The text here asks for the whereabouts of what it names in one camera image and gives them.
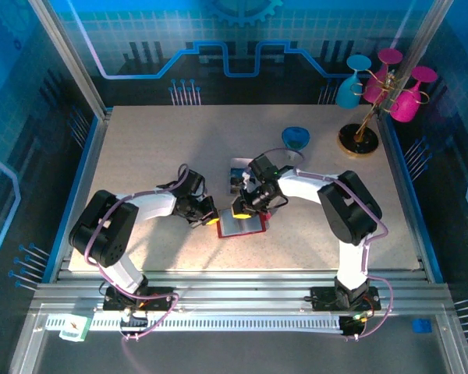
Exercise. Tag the red leather card holder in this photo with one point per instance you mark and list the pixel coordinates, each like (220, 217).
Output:
(226, 226)

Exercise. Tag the blue card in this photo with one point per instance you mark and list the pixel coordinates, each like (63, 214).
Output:
(237, 172)

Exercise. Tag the silver grey card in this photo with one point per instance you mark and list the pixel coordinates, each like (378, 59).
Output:
(242, 161)

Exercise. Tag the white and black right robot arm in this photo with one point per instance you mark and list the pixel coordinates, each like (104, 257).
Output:
(300, 187)

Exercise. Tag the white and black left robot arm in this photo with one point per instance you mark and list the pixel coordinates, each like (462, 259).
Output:
(156, 204)

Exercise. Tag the blue goblet with white foot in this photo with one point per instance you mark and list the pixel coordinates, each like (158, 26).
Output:
(295, 136)

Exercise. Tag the gold glass rack stand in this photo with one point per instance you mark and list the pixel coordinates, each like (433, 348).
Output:
(358, 142)

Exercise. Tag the blue hanging goblet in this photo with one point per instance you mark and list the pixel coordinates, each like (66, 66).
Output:
(347, 93)

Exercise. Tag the pink hanging goblet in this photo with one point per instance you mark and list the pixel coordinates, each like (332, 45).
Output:
(405, 107)
(374, 89)

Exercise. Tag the green and white small box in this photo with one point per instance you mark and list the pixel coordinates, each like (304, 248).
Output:
(74, 329)

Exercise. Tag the small blue block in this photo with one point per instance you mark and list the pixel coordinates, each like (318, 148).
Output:
(422, 326)

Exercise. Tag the aluminium frame rail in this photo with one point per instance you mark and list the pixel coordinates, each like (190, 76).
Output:
(238, 290)

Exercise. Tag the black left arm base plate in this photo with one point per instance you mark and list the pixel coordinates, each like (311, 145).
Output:
(162, 294)

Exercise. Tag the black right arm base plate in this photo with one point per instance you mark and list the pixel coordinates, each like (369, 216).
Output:
(321, 298)

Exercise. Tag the aluminium frame post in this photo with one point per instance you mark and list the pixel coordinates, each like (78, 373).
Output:
(70, 62)
(421, 35)

